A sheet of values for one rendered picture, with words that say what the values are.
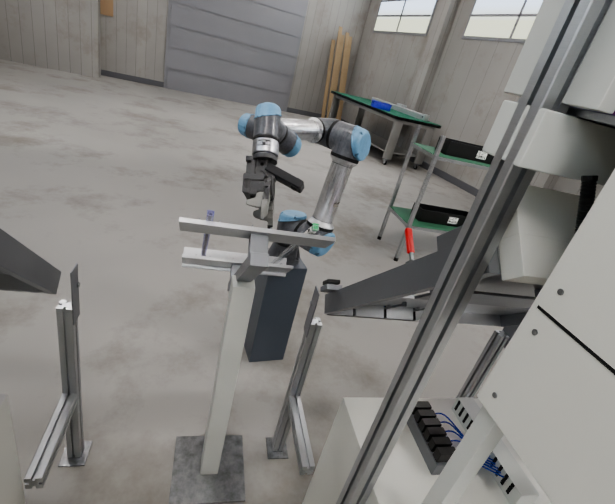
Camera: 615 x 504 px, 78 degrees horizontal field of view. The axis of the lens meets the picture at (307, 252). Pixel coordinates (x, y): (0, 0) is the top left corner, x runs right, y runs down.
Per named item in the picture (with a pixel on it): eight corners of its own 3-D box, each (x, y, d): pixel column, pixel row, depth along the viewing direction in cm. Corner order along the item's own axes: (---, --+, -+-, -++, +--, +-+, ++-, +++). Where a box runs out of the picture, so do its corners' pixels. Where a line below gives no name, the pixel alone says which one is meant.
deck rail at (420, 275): (324, 313, 121) (324, 294, 122) (330, 314, 121) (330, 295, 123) (489, 272, 55) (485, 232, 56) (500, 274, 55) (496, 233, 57)
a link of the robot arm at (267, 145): (280, 149, 111) (277, 136, 103) (279, 164, 110) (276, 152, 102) (254, 148, 111) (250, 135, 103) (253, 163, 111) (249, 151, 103)
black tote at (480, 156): (444, 154, 309) (450, 140, 304) (434, 149, 324) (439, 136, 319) (501, 166, 325) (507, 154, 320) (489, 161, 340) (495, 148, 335)
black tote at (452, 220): (418, 221, 336) (422, 209, 331) (410, 213, 350) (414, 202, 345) (472, 229, 351) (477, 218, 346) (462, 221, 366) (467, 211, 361)
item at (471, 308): (331, 305, 121) (331, 295, 122) (500, 319, 139) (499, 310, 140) (356, 298, 103) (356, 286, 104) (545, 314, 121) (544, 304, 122)
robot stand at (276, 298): (241, 338, 202) (259, 247, 178) (273, 336, 209) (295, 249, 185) (248, 362, 187) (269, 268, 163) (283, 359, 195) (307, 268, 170)
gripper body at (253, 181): (246, 202, 109) (249, 162, 111) (276, 203, 109) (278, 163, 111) (241, 194, 101) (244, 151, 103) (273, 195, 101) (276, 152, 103)
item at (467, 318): (330, 314, 121) (330, 292, 123) (498, 326, 139) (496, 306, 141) (331, 314, 120) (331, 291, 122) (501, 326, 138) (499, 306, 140)
